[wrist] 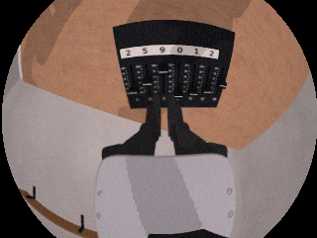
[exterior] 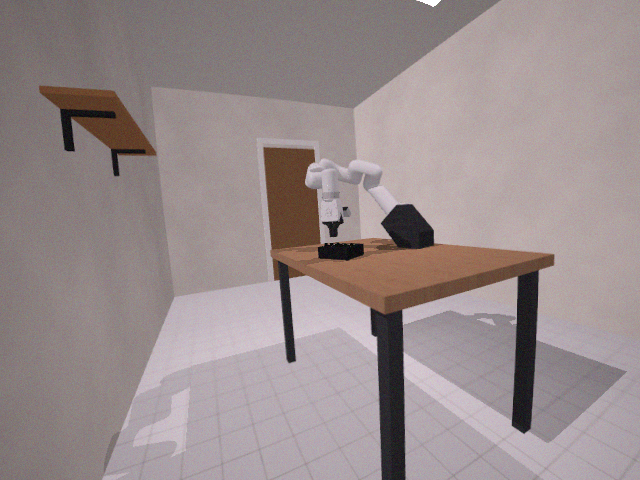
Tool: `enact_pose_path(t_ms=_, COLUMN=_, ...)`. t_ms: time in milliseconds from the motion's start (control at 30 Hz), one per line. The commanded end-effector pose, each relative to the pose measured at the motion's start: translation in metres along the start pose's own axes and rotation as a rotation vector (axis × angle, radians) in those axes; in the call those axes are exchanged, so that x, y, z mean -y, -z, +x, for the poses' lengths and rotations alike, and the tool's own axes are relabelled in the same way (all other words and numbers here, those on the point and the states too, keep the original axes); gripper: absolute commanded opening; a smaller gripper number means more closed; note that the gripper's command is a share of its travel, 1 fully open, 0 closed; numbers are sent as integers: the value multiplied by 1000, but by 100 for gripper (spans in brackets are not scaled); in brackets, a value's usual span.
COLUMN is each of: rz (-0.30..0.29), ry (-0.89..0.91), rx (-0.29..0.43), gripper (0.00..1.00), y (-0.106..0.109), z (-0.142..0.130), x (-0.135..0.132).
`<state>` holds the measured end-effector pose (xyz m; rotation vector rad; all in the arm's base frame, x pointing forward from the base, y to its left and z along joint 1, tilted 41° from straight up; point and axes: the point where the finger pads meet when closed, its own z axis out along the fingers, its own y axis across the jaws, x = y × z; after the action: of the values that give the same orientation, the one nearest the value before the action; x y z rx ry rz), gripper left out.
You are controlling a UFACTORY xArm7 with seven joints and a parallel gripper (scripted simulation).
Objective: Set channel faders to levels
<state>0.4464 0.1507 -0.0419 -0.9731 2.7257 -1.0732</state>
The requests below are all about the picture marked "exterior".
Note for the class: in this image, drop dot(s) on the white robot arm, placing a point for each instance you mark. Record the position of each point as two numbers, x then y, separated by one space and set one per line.
327 180

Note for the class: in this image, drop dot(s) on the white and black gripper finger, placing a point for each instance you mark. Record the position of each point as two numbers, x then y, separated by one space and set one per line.
336 225
330 227

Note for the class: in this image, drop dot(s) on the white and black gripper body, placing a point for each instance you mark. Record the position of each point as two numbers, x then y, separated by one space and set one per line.
329 212

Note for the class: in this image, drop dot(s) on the black lighting desk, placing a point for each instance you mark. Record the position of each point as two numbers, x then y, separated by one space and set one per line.
341 251

